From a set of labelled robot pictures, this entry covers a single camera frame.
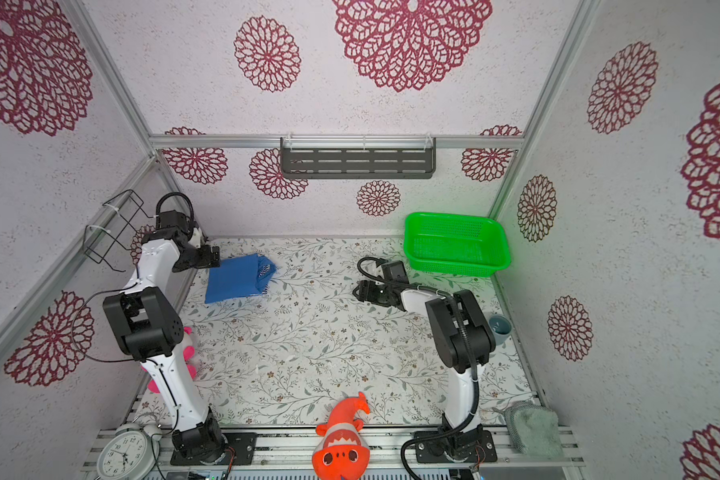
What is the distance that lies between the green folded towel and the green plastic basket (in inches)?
18.8

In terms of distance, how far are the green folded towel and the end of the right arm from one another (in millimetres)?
424

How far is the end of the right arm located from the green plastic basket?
28cm

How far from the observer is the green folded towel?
0.74m

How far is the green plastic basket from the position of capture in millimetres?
1150

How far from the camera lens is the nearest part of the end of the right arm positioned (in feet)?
2.59
